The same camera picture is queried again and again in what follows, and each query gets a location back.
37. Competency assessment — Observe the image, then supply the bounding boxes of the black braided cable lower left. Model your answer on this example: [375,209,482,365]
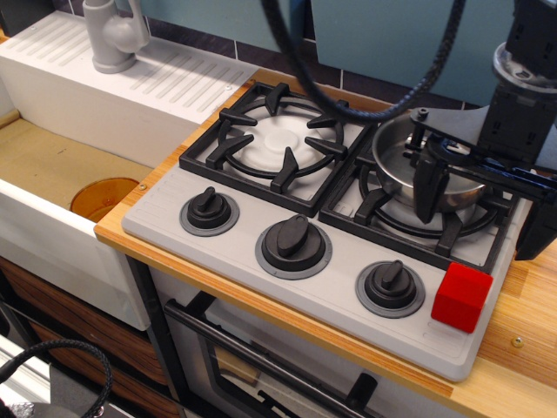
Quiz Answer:
[0,339,114,418]

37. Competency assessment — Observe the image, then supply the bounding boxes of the stainless steel pan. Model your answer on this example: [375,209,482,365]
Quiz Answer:
[372,114,487,212]

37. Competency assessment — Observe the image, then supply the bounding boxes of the black right burner grate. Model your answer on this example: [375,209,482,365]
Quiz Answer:
[319,126,530,275]

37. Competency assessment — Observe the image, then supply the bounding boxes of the red wooden cube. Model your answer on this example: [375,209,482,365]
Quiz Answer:
[431,263,493,334]

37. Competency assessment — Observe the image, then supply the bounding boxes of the white toy sink unit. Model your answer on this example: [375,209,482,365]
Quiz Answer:
[1,11,255,331]

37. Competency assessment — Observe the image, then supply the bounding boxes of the wooden drawer fronts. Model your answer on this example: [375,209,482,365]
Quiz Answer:
[1,260,181,417]

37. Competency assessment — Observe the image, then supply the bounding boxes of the black stove knob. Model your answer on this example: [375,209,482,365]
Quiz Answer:
[355,260,426,319]
[255,214,332,280]
[179,186,240,237]

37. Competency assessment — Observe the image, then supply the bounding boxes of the black burner grate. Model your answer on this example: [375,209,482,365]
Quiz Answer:
[179,83,372,217]
[319,126,530,275]

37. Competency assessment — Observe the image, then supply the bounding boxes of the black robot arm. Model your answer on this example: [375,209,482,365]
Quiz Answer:
[408,1,556,260]

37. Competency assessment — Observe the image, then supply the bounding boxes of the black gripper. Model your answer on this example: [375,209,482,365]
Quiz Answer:
[411,64,556,260]

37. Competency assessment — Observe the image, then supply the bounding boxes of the black left stove knob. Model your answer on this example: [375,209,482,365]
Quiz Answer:
[179,186,240,237]

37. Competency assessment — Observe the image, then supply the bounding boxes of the black right stove knob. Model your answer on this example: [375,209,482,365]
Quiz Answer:
[355,260,426,319]

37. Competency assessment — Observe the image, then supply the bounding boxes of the black middle stove knob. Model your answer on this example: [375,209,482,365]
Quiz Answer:
[255,214,332,280]

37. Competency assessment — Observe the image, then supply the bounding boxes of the grey toy stove top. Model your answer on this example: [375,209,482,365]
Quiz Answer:
[121,81,541,383]

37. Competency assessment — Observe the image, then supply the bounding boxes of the oven door with black handle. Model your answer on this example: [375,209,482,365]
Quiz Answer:
[163,290,465,418]

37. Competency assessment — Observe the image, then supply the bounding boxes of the black left burner grate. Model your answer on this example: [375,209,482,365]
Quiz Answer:
[179,83,372,217]

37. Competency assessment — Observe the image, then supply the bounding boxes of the grey toy faucet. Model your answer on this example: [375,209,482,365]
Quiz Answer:
[83,0,150,74]

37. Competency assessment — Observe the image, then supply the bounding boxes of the black braided cable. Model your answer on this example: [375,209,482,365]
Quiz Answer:
[0,339,114,418]
[259,0,467,125]

